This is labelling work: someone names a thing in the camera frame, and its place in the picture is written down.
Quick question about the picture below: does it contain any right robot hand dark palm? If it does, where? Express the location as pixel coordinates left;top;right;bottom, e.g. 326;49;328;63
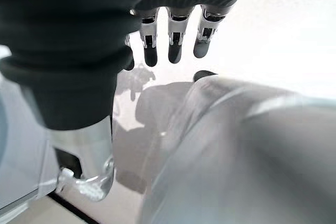
0;0;256;201

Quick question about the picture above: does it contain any dark robot foot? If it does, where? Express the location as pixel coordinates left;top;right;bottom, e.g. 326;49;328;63
193;70;218;83

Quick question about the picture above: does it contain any clear plastic bag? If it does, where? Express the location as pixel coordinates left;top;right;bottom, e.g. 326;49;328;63
141;74;336;224

